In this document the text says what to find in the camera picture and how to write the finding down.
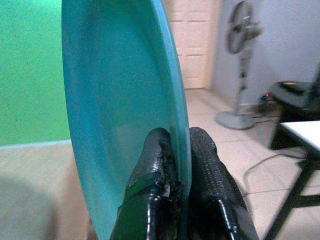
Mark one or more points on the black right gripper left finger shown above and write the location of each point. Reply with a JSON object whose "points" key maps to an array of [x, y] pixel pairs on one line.
{"points": [[147, 175]]}

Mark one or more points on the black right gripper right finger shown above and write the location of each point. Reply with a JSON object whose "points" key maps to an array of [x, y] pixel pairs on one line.
{"points": [[212, 180]]}

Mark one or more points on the teal plastic plate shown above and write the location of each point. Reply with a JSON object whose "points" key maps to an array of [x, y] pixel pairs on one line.
{"points": [[120, 100]]}

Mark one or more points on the grey standing fan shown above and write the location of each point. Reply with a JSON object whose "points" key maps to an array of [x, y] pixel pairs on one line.
{"points": [[241, 62]]}

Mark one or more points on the white panelled door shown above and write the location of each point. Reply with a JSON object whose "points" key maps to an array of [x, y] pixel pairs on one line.
{"points": [[191, 42]]}

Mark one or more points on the white table with black frame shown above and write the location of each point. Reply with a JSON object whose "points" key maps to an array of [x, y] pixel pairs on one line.
{"points": [[297, 155]]}

